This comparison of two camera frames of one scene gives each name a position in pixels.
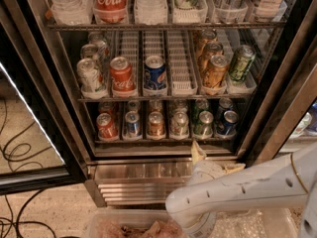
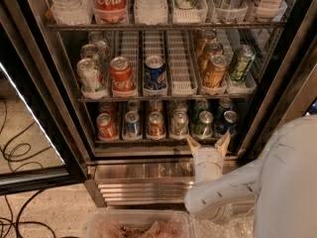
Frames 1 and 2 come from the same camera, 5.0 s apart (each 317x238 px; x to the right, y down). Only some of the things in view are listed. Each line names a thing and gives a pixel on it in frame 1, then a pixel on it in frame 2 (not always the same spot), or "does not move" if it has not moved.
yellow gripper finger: (234, 168) to (222, 144)
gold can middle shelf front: (215, 75) does not move
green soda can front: (204, 127) does not move
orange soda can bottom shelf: (156, 126) does not move
